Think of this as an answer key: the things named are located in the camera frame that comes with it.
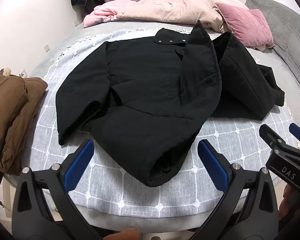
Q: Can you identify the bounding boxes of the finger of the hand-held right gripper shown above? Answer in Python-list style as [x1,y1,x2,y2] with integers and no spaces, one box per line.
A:
[259,124,288,153]
[289,123,300,153]

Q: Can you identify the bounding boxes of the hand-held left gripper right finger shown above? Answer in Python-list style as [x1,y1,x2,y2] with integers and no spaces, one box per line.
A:
[197,140,282,240]

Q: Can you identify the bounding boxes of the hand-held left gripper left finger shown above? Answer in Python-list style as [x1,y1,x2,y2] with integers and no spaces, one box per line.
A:
[12,139,103,240]

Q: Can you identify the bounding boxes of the black jacket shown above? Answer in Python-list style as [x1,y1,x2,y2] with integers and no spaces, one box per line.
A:
[55,20,285,188]

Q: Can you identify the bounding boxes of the person's right hand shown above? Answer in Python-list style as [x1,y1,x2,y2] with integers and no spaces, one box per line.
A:
[277,182,300,221]

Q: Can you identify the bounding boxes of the grey checked fringed blanket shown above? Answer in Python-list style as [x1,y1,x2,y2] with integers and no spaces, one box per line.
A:
[21,26,294,217]

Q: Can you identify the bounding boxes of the grey bed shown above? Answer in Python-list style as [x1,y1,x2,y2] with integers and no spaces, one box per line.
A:
[5,20,300,233]

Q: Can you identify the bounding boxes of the brown folded jacket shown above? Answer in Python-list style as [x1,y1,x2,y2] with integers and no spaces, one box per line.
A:
[0,67,48,180]

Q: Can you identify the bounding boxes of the pink velvet pillow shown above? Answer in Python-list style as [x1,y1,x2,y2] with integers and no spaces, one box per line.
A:
[215,2,275,49]

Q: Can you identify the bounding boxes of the pink fleece blanket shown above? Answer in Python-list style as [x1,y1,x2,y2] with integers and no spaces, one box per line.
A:
[83,0,140,28]

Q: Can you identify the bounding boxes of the beige pink duvet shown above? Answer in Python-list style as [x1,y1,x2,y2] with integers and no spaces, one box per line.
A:
[115,0,248,33]

